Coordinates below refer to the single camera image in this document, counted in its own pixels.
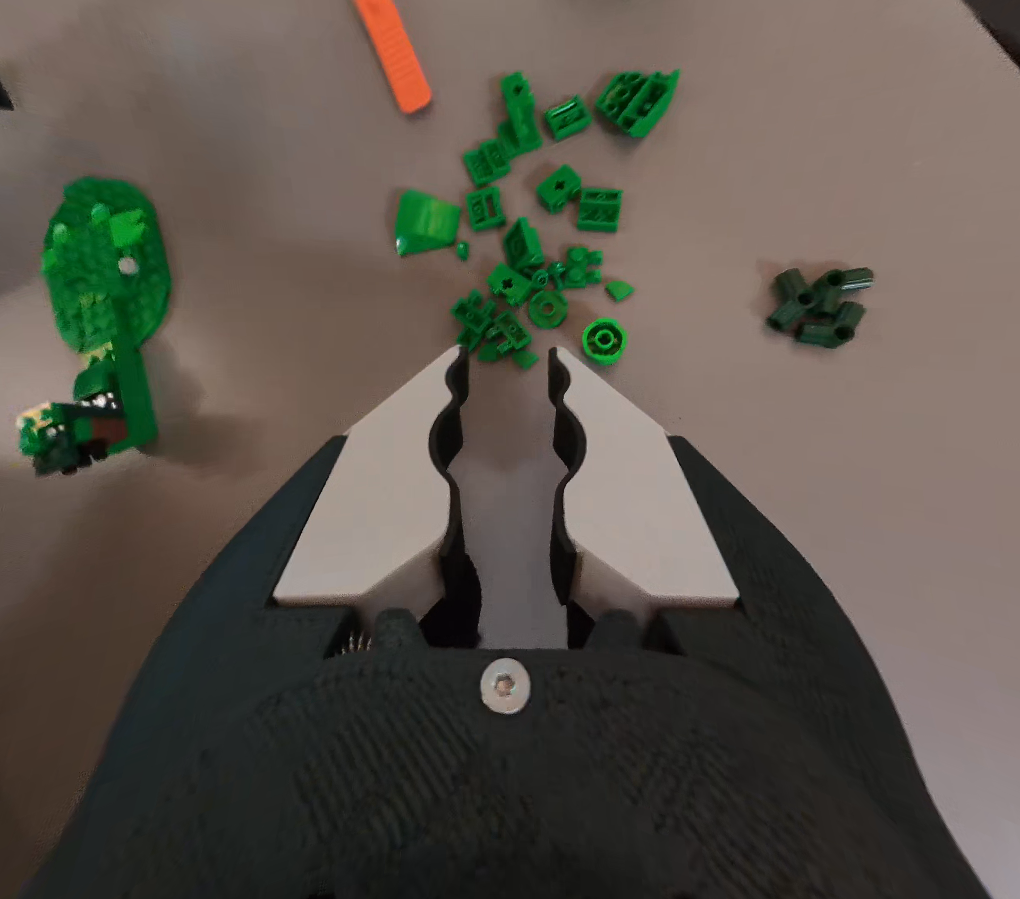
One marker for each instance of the green round brick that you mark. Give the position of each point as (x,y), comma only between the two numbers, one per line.
(604,341)

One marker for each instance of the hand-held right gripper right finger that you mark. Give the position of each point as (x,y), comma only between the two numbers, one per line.
(637,509)

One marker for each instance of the green inverted slope brick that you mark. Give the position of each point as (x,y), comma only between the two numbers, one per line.
(637,102)

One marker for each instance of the green brick leaf model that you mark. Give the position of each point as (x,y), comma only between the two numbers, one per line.
(103,278)

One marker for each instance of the orange brick separator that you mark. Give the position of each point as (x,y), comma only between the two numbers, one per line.
(392,43)

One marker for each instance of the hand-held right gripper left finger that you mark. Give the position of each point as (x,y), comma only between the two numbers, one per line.
(374,501)

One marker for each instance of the pile of dark green connectors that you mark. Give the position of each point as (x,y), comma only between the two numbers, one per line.
(821,306)

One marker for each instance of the grey desk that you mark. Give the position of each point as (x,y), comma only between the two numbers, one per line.
(239,78)

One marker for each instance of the pile of small green bricks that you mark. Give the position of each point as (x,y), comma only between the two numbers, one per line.
(522,246)

